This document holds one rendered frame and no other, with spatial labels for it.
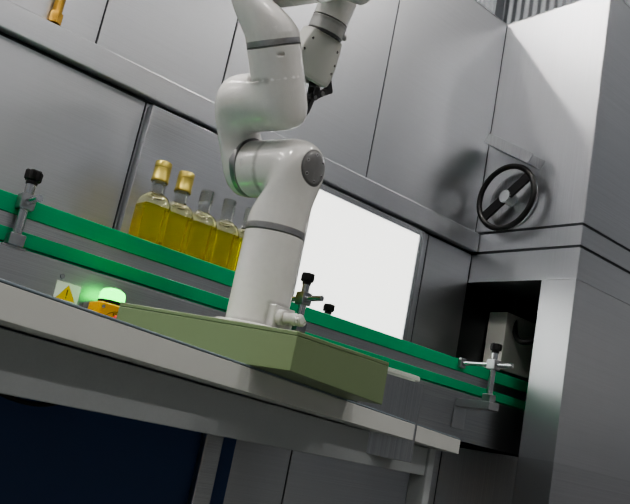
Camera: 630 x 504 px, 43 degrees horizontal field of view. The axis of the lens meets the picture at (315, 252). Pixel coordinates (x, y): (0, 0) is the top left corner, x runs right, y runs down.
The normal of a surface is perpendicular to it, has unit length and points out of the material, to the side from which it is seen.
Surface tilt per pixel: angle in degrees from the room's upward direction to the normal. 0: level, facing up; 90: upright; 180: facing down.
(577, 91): 90
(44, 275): 90
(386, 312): 90
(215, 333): 90
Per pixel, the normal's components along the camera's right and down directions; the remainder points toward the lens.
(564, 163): -0.75, -0.29
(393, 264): 0.64, -0.06
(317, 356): 0.87, 0.06
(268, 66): -0.24, 0.25
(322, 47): 0.50, 0.28
